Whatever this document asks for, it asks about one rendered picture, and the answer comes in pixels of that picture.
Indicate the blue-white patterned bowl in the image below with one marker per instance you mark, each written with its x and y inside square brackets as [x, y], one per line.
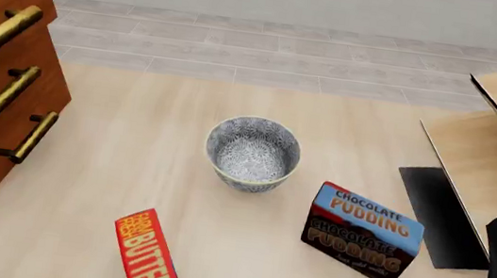
[251, 160]

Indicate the pale wood and black furniture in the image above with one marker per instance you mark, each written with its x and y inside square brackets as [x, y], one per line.
[474, 156]

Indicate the chocolate pudding box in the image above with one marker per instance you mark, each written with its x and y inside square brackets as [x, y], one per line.
[360, 231]

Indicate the red butter box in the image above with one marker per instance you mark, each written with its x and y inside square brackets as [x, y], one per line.
[146, 258]

